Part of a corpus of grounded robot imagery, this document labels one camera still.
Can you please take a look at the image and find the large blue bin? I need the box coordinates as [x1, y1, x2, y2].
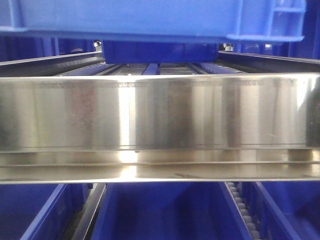
[0, 0, 306, 63]

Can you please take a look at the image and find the steel shelf front beam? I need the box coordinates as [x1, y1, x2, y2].
[0, 73, 320, 184]

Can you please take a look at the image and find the lower middle blue bin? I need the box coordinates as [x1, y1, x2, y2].
[92, 182, 252, 240]

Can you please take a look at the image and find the lower roller track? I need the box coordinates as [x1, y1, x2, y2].
[225, 181, 261, 240]

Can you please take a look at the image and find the lower right blue bin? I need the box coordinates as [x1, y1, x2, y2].
[240, 181, 320, 240]

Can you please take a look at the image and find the lower left blue bin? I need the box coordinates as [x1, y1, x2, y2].
[0, 183, 90, 240]

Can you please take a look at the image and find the lower steel divider rail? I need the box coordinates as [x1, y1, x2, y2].
[62, 183, 106, 240]

